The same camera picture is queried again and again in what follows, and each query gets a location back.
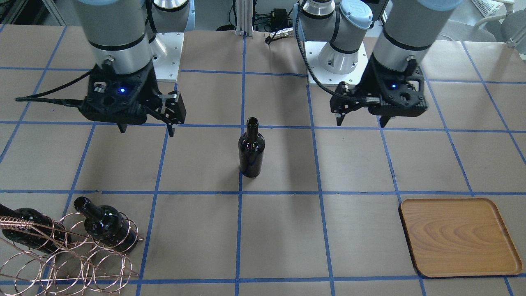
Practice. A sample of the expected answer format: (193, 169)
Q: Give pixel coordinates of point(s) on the copper wire bottle basket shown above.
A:
(82, 266)

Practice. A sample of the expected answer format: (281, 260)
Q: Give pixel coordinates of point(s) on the aluminium frame post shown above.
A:
(244, 18)

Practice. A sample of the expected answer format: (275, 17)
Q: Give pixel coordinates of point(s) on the dark wine bottle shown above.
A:
(32, 238)
(251, 145)
(106, 225)

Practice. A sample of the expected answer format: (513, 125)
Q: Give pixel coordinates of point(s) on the wooden tray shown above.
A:
(458, 237)

